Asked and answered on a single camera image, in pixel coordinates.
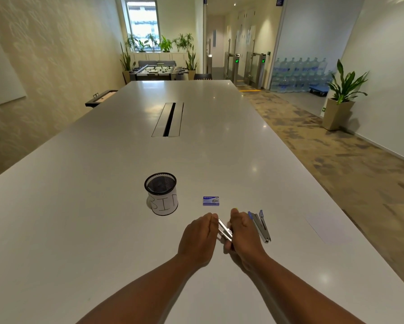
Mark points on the stack of water bottles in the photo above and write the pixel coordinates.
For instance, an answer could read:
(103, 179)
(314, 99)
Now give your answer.
(301, 74)

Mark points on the grey turnstile gate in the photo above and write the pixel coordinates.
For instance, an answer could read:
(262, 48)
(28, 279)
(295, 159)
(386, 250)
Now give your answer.
(229, 65)
(238, 69)
(258, 70)

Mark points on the white low cabinet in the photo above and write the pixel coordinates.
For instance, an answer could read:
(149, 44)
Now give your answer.
(160, 57)

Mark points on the white wall board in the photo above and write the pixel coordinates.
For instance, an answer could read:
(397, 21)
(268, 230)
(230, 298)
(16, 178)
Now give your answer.
(1, 70)

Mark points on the black mesh cup white label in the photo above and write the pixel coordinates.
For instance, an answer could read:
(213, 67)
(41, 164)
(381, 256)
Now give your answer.
(161, 195)

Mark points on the foosball table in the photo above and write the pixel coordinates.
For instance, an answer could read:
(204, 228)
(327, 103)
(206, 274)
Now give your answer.
(156, 72)

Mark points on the grey sofa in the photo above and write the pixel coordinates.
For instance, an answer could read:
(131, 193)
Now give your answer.
(156, 63)

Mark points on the blue and silver stapler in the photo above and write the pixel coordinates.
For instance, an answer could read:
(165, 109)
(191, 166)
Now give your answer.
(261, 226)

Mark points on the snake plant in pot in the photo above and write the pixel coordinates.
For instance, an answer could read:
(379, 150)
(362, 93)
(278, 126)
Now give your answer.
(191, 64)
(126, 65)

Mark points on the black low side table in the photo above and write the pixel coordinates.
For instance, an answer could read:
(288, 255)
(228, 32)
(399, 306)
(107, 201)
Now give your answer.
(100, 98)

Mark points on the green windowsill plant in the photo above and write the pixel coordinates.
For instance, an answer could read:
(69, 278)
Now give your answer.
(142, 46)
(131, 42)
(165, 44)
(183, 41)
(152, 42)

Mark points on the blue flat cart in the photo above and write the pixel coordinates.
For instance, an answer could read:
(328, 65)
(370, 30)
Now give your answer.
(318, 90)

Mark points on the person's left fingers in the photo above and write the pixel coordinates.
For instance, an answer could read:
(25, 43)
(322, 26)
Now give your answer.
(211, 222)

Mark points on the person's left forearm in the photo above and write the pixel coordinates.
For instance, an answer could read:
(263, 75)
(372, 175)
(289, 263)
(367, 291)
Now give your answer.
(144, 293)

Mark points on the person's right forearm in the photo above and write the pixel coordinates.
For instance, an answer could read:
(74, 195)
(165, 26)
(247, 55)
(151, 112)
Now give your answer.
(289, 293)

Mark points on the person's right hand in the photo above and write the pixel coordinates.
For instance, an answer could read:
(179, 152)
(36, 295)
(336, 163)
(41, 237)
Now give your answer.
(246, 239)

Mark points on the large potted plant beige planter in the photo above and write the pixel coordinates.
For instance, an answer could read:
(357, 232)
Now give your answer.
(342, 97)

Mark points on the person's right thumb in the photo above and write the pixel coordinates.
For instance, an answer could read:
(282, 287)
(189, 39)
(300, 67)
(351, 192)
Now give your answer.
(234, 216)

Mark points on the person's left hand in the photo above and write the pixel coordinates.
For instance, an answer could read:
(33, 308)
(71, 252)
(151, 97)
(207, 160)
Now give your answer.
(196, 241)

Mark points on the small blue staple box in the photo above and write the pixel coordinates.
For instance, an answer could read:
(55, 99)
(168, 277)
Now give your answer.
(211, 201)

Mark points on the window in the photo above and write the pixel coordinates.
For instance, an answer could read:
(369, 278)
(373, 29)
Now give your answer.
(143, 21)

